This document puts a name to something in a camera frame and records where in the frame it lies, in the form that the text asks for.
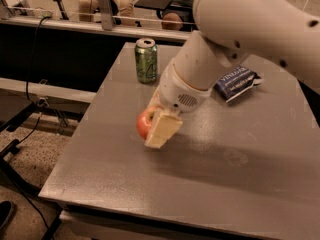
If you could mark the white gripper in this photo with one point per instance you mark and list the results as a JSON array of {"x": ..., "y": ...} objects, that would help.
[{"x": 175, "y": 92}]

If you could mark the red apple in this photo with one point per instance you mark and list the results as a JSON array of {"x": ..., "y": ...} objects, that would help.
[{"x": 144, "y": 121}]

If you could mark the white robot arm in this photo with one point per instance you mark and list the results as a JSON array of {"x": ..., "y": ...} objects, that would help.
[{"x": 227, "y": 32}]

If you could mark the green soda can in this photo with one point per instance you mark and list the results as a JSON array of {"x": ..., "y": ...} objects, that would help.
[{"x": 146, "y": 60}]

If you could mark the blue chip bag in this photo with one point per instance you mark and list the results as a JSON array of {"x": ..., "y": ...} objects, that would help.
[{"x": 237, "y": 82}]

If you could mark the seated person with laptop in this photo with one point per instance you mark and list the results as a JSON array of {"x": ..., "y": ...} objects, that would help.
[{"x": 174, "y": 14}]

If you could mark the seated person in khaki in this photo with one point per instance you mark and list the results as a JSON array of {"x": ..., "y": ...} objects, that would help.
[{"x": 122, "y": 9}]

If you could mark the black shoe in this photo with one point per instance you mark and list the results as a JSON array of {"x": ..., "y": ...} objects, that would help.
[{"x": 6, "y": 211}]

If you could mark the left metal bracket post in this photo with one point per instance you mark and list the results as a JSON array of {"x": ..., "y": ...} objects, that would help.
[{"x": 106, "y": 14}]

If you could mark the black side table frame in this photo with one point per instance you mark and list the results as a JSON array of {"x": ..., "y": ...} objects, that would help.
[{"x": 14, "y": 110}]

